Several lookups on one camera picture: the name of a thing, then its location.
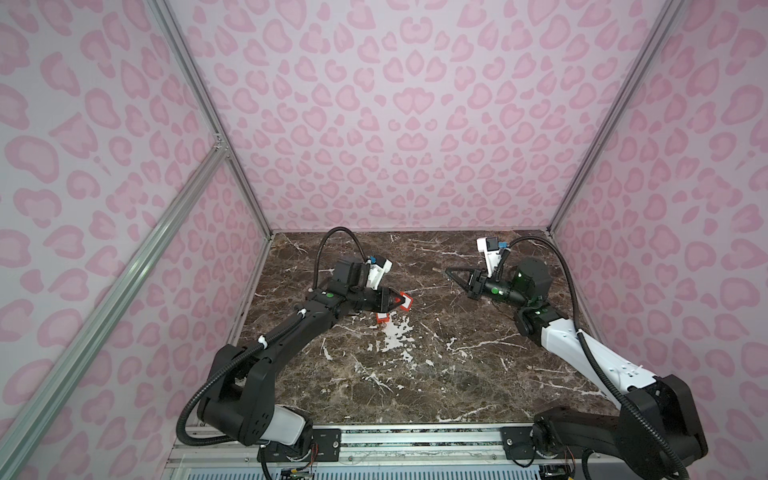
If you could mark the aluminium diagonal frame bar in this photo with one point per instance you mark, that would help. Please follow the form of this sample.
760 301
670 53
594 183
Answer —
38 414

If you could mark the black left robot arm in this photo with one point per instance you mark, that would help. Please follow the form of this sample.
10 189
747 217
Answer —
237 402

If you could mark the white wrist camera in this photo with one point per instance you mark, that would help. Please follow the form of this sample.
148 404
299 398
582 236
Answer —
378 267
492 249

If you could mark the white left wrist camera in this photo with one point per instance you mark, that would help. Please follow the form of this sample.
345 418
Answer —
378 267

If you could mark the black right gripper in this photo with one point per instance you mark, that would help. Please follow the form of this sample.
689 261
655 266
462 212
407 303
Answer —
472 288

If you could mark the aluminium frame post left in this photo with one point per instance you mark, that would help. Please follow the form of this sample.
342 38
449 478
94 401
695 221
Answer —
167 22

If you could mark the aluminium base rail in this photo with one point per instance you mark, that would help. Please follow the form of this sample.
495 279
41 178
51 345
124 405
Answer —
406 451

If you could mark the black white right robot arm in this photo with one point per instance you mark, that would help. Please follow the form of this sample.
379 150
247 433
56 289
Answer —
657 430

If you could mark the aluminium frame post right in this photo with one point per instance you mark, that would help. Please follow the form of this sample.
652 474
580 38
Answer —
663 27

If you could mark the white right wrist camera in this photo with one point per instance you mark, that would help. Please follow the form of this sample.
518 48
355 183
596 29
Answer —
492 249

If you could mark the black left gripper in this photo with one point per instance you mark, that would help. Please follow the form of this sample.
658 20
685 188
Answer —
383 303

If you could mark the aluminium frame post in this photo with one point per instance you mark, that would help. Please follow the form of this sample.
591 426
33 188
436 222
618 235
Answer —
167 22
663 27

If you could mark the red padlock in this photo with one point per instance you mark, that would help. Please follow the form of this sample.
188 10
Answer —
407 302
383 318

